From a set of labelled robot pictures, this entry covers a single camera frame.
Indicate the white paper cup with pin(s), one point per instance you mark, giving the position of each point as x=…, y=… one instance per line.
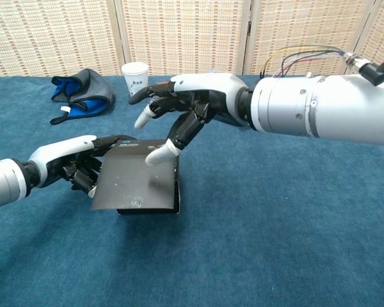
x=134, y=78

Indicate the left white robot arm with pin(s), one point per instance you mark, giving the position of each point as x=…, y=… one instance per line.
x=3, y=184

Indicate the grey and blue cloth bag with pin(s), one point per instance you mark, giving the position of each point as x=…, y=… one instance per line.
x=96, y=86

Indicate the blue carpeted table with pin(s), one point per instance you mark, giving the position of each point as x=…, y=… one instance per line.
x=275, y=224

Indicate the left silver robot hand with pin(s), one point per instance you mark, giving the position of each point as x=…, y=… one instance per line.
x=60, y=156

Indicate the beige woven screen panel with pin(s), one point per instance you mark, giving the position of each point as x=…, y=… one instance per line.
x=380, y=32
x=307, y=28
x=182, y=35
x=51, y=35

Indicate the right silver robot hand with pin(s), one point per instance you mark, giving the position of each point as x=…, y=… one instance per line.
x=204, y=92

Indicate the black foldable cardboard box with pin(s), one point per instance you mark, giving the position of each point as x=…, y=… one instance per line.
x=140, y=179

